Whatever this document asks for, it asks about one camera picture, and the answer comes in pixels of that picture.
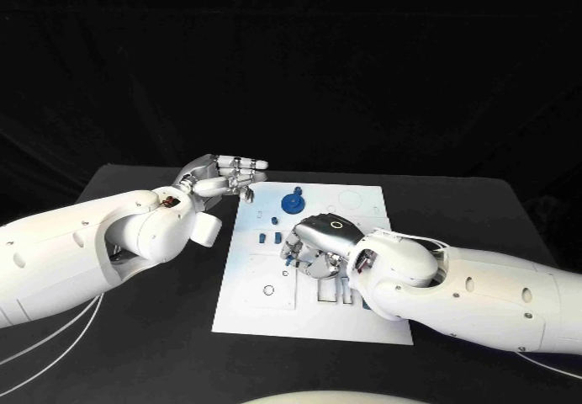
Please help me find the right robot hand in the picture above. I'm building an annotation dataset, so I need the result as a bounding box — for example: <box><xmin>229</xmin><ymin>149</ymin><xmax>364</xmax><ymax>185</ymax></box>
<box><xmin>279</xmin><ymin>212</ymin><xmax>365</xmax><ymax>280</ymax></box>

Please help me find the white task board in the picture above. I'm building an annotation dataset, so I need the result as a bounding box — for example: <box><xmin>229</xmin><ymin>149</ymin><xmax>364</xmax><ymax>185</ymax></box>
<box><xmin>210</xmin><ymin>180</ymin><xmax>414</xmax><ymax>346</ymax></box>

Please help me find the white cable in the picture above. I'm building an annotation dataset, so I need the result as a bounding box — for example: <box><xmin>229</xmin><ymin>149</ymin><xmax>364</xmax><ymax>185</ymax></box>
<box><xmin>515</xmin><ymin>351</ymin><xmax>582</xmax><ymax>380</ymax></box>
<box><xmin>0</xmin><ymin>291</ymin><xmax>102</xmax><ymax>366</ymax></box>
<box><xmin>371</xmin><ymin>227</ymin><xmax>452</xmax><ymax>253</ymax></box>
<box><xmin>0</xmin><ymin>295</ymin><xmax>105</xmax><ymax>398</ymax></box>

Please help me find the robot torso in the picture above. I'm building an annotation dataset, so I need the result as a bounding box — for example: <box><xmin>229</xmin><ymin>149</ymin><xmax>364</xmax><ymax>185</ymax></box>
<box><xmin>240</xmin><ymin>390</ymin><xmax>432</xmax><ymax>404</ymax></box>

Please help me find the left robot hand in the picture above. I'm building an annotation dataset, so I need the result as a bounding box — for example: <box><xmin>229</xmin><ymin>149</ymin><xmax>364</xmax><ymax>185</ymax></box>
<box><xmin>172</xmin><ymin>153</ymin><xmax>269</xmax><ymax>204</ymax></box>

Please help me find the blue gear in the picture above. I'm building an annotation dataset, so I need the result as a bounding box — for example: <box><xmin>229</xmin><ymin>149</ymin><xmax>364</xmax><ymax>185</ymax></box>
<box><xmin>279</xmin><ymin>186</ymin><xmax>308</xmax><ymax>215</ymax></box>

